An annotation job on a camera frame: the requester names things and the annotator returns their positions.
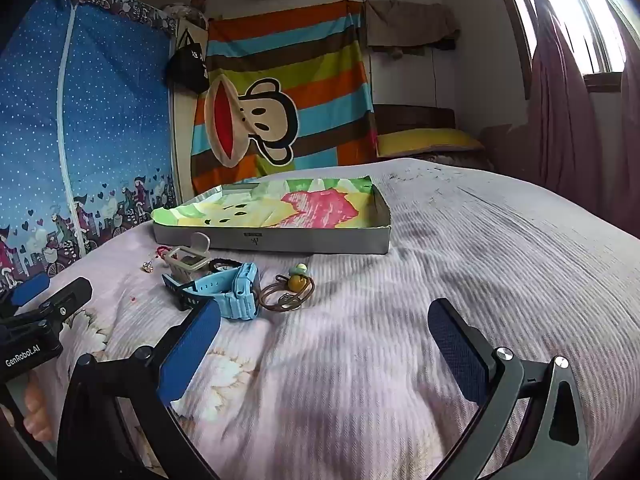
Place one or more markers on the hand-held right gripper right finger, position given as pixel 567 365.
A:
pixel 457 355

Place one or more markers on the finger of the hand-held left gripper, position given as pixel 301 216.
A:
pixel 67 296
pixel 30 286

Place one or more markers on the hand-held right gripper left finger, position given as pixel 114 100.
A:
pixel 192 350

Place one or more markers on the light blue wrist watch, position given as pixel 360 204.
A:
pixel 235 296

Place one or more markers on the small silver earring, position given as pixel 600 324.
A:
pixel 147 266

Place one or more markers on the grey cardboard box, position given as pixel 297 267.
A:
pixel 325 242

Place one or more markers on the person's left hand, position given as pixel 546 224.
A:
pixel 36 410

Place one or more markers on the pink striped bedsheet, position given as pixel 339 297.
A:
pixel 375 340

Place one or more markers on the light wooden board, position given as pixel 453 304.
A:
pixel 181 150

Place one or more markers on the colourful cartoon cloth lining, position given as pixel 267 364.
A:
pixel 310 205

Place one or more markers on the blue dotted fabric wardrobe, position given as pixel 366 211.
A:
pixel 110 110

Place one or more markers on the floral folded blanket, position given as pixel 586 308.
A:
pixel 460 159

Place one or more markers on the yellow pillow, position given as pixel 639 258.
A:
pixel 425 141

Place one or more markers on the dark brown headboard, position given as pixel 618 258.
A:
pixel 415 116

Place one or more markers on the maroon curtain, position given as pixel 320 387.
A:
pixel 560 125

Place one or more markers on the black hanging bag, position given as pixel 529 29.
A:
pixel 187 67

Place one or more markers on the clear plastic bag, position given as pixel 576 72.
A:
pixel 186 14

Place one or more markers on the striped monkey print cloth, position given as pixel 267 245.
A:
pixel 310 60

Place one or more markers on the brown hanging cloth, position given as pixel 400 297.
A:
pixel 410 25

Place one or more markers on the window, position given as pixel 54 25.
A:
pixel 580 20

